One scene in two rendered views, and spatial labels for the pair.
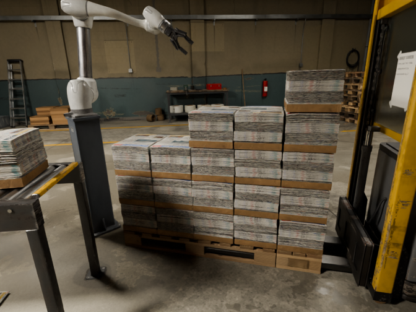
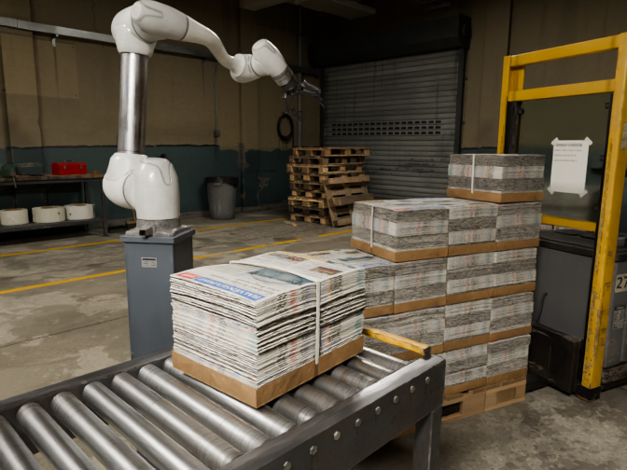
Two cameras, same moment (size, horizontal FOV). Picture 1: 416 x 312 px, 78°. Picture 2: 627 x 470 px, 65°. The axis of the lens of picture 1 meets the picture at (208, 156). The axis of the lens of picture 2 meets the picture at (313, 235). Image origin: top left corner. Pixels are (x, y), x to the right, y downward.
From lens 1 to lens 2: 1.75 m
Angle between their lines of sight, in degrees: 40
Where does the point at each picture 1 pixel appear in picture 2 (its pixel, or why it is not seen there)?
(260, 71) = (151, 141)
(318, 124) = (526, 214)
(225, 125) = (439, 225)
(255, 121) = (471, 215)
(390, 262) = (599, 351)
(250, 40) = not seen: hidden behind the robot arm
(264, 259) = (473, 405)
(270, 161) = (482, 267)
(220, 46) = (71, 89)
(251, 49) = not seen: hidden behind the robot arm
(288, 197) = (500, 309)
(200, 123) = (411, 225)
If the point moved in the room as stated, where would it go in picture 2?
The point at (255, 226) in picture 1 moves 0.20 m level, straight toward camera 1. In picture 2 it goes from (466, 360) to (499, 377)
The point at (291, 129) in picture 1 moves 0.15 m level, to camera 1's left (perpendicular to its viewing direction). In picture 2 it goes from (504, 222) to (487, 226)
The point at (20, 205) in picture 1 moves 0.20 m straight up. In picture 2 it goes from (437, 366) to (440, 286)
